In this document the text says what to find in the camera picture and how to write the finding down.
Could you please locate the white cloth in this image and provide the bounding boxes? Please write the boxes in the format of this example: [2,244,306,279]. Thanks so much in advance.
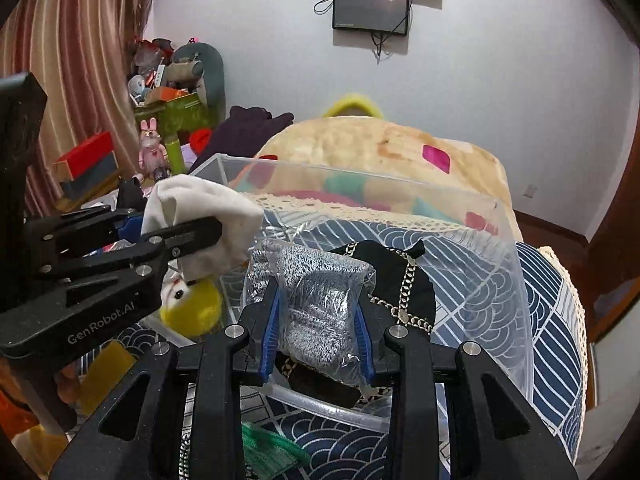
[140,175,265,282]

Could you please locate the beige plush blanket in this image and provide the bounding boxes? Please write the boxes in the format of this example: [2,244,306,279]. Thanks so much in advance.
[232,115,524,242]

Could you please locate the pink rabbit figure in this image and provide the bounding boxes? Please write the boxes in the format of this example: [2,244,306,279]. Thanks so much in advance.
[137,117,169,177]

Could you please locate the grey knit cloth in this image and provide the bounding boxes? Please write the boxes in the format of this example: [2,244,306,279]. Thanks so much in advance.
[245,239,377,389]

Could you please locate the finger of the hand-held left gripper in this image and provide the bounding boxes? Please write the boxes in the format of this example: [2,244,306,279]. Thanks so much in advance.
[22,205,147,253]
[40,216,224,286]

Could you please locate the grey plush dinosaur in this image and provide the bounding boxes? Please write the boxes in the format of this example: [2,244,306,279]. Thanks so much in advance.
[166,40,226,127]

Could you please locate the pile of small toys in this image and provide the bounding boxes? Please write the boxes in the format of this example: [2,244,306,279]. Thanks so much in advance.
[129,35,177,107]

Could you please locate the yellow plush toy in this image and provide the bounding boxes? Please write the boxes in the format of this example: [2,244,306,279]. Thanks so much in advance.
[159,275,224,337]

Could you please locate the green cardboard box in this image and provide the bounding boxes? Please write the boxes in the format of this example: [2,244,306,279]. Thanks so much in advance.
[134,91,222,137]

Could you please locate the striped pink curtain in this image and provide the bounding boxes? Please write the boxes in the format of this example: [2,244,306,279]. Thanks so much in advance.
[0,0,162,217]

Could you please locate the yellow plush item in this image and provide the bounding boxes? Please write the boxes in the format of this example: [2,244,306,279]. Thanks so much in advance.
[322,92,384,122]

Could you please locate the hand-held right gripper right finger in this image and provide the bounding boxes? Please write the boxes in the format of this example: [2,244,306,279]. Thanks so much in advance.
[352,300,581,480]

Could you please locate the black cloth with gold chain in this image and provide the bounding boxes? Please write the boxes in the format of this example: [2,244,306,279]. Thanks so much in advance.
[279,239,437,407]

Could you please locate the small black monitor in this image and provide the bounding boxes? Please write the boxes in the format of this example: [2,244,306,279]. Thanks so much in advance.
[332,0,411,37]

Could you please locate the dark wooden door frame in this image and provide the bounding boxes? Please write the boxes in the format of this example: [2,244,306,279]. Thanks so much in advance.
[575,0,640,411]

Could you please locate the dark purple garment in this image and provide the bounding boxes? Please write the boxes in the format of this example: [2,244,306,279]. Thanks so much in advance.
[206,105,295,162]

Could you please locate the red and grey box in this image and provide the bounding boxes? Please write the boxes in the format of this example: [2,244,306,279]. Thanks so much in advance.
[53,131,122,202]

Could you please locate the clear plastic storage box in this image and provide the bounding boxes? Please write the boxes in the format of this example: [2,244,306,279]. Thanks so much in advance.
[187,154,532,435]

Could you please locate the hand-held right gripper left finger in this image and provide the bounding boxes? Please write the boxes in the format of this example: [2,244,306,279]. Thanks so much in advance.
[47,280,282,480]

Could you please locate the green mesh cloth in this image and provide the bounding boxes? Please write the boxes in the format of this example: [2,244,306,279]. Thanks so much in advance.
[241,422,312,480]

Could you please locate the red cloth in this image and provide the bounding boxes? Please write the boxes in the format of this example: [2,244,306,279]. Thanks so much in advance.
[189,127,214,154]

